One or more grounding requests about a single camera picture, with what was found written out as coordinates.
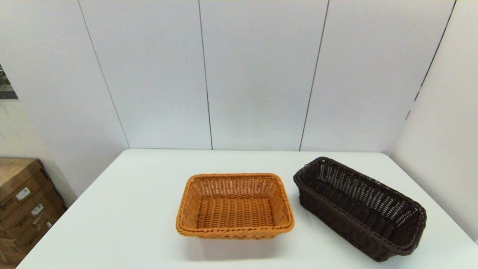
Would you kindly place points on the orange wicker basket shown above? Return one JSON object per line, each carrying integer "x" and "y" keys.
{"x": 235, "y": 209}

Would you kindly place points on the dark brown wicker basket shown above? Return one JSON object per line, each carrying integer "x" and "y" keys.
{"x": 358, "y": 209}

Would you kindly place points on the brown cardboard box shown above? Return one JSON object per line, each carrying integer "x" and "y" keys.
{"x": 37, "y": 229}
{"x": 18, "y": 175}
{"x": 26, "y": 213}
{"x": 15, "y": 252}

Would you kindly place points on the dark framed wall picture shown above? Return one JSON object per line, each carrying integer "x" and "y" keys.
{"x": 5, "y": 87}

